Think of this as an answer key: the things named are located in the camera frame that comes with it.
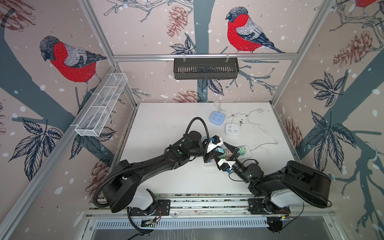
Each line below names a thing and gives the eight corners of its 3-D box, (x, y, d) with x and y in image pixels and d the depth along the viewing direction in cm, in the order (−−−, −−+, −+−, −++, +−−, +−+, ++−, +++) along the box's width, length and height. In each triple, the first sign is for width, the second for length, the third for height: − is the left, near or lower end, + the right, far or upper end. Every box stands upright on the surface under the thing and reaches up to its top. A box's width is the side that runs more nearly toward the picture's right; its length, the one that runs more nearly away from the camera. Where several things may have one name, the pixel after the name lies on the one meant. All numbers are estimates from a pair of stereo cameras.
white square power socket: (225, 135, 103) (226, 133, 101) (224, 124, 109) (224, 122, 107) (240, 135, 103) (241, 133, 101) (238, 124, 109) (238, 122, 107)
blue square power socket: (208, 122, 111) (208, 119, 108) (211, 113, 117) (211, 110, 115) (222, 126, 109) (223, 123, 106) (225, 116, 115) (225, 113, 112)
